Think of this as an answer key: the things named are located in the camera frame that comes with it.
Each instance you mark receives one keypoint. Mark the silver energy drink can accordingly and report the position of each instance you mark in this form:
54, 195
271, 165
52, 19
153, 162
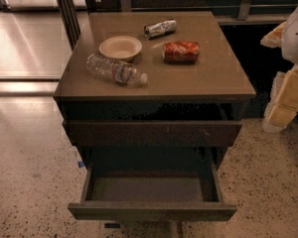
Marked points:
160, 29

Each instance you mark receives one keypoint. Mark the red coke can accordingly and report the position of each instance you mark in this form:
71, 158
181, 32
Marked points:
181, 52

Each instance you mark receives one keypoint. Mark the brown drawer cabinet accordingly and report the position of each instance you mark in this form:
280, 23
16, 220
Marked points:
214, 88

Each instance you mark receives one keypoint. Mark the blue tape piece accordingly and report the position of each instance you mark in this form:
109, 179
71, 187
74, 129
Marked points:
80, 164

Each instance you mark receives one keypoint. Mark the metal railing frame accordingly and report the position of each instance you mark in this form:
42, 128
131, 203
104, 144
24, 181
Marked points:
228, 12

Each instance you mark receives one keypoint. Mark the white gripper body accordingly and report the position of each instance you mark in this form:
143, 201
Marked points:
296, 39

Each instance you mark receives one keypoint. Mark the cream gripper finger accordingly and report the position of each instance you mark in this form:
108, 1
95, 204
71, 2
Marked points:
274, 38
283, 105

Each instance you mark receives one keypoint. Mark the cream paper bowl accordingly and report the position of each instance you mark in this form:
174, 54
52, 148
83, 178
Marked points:
121, 48

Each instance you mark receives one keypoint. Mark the open middle drawer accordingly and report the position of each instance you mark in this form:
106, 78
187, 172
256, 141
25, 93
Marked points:
192, 194

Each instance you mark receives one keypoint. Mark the clear plastic water bottle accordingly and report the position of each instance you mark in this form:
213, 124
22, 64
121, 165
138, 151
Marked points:
117, 71

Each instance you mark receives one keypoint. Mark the closed top drawer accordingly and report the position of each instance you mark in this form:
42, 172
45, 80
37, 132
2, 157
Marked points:
153, 133

